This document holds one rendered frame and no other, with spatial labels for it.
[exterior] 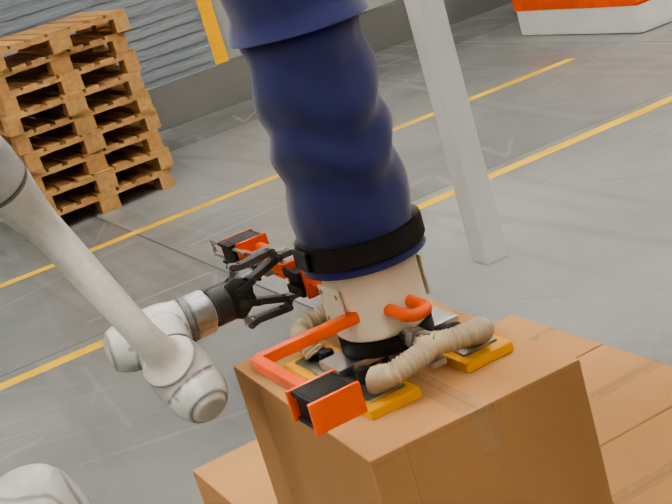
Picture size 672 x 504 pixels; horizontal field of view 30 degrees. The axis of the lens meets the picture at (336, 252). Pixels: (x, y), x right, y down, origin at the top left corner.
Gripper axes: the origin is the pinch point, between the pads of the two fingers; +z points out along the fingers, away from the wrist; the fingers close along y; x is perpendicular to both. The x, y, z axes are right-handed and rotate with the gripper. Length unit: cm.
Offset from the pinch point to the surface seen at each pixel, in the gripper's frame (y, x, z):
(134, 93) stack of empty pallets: 40, -638, 163
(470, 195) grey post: 79, -242, 178
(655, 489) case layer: 57, 40, 41
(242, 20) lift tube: -53, 35, -10
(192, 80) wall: 79, -887, 291
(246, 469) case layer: 57, -49, -10
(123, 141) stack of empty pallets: 70, -645, 146
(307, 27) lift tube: -49, 42, -3
